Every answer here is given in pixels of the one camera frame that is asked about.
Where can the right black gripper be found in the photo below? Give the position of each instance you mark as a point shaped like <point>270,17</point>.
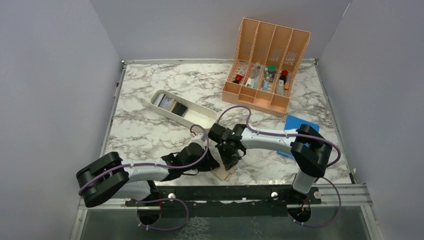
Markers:
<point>228,162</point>

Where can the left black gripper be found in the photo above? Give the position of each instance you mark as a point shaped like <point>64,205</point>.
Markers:
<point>210,163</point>

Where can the white oblong plastic tray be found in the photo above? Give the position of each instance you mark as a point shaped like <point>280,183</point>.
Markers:
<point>196,113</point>

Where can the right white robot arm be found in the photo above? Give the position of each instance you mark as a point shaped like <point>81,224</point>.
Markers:
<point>311,167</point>

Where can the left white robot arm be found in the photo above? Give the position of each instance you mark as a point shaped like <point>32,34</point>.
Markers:
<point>111,177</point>

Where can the stack of cards in tray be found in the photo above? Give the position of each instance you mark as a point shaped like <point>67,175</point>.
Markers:
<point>170,104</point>

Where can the blue flat board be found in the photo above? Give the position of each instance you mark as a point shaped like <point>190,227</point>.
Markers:
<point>301,145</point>

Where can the red capped black bottle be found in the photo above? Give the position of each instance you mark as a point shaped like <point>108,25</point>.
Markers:
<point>238,79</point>

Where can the green capped bottle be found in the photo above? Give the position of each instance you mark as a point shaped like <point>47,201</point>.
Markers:
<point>272,69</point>

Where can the red capped bottle right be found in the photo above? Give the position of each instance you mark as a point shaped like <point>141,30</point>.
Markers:
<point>283,76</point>

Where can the peach plastic desk organizer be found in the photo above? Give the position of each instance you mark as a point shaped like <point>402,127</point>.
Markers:
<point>260,44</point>

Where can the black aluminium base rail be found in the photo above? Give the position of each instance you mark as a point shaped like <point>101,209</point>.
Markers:
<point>241,201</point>

